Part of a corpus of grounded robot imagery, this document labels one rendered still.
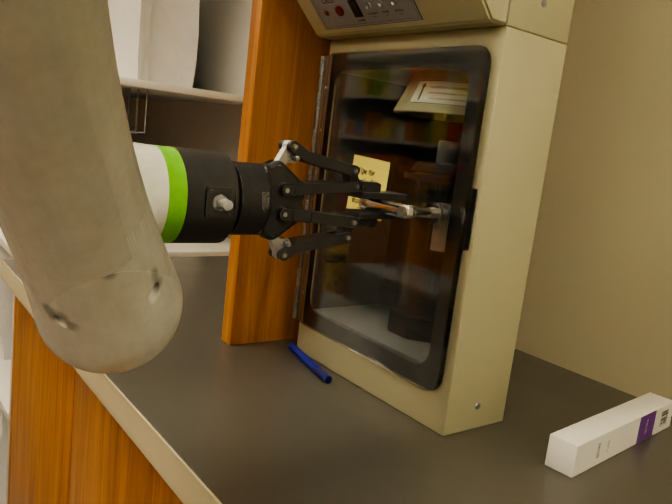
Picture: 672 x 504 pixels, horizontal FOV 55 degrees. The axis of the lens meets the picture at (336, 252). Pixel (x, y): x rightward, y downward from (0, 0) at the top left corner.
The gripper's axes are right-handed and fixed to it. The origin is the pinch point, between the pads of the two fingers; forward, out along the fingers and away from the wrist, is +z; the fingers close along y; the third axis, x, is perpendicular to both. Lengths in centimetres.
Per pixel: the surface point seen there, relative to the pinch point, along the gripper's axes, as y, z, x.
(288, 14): 24.3, 1.0, 25.9
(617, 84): 21, 49, 1
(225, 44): 34, 47, 139
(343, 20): 22.5, 1.5, 12.8
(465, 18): 21.4, 2.8, -7.7
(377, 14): 22.7, 1.4, 5.7
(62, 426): -46, -22, 49
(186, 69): 23, 29, 126
